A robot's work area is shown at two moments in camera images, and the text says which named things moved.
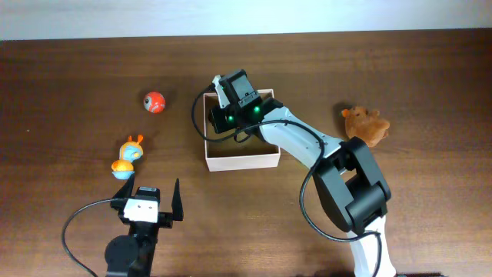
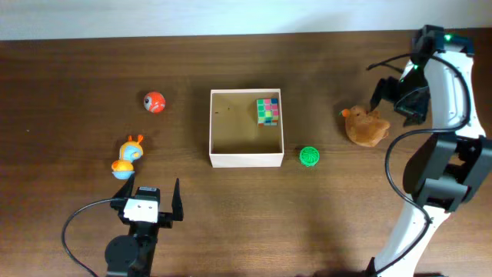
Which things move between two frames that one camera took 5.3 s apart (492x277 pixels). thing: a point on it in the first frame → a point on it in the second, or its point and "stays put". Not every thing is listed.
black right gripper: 214,117 → 416,114
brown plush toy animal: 367,125 stays put
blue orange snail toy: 129,151 stays put
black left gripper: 166,220 stays put
